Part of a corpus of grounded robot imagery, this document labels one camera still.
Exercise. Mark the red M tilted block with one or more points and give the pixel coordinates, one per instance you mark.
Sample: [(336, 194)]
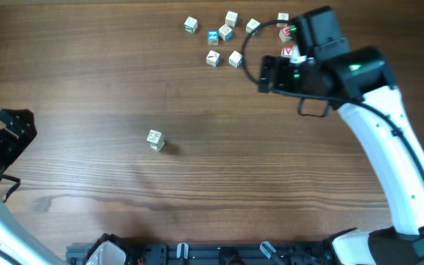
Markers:
[(285, 33)]

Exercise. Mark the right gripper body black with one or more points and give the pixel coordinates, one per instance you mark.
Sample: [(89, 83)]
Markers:
[(291, 77)]

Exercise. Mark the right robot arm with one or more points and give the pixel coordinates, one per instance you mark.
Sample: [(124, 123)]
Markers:
[(360, 86)]

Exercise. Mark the wooden block top right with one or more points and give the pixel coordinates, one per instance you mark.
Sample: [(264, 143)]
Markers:
[(283, 17)]

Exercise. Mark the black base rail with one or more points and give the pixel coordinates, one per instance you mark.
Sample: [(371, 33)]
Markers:
[(305, 252)]

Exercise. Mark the letter A wooden block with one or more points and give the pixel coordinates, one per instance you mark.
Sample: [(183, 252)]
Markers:
[(155, 137)]

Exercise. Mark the snail wooden block blue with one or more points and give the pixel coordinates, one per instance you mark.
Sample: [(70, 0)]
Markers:
[(225, 32)]

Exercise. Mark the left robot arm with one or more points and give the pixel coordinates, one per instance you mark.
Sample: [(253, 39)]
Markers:
[(17, 246)]

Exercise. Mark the red A wooden block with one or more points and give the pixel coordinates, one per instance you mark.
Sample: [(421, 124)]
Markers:
[(286, 52)]

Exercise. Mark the wooden block tower base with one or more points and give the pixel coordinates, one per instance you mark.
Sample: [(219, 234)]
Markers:
[(157, 147)]

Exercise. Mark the plain top wooden block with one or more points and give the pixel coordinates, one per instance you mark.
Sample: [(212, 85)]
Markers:
[(231, 19)]

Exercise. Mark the green edged wooden block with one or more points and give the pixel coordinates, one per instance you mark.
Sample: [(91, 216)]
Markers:
[(191, 25)]

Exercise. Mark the slash wooden block blue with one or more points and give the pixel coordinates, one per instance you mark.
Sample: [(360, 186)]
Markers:
[(213, 58)]

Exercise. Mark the blue number two block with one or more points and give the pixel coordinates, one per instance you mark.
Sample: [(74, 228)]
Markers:
[(213, 37)]

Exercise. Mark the number one wooden block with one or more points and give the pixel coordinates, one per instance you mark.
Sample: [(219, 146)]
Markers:
[(252, 25)]

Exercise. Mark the wooden block blue side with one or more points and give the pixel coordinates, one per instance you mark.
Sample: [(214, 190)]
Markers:
[(235, 59)]

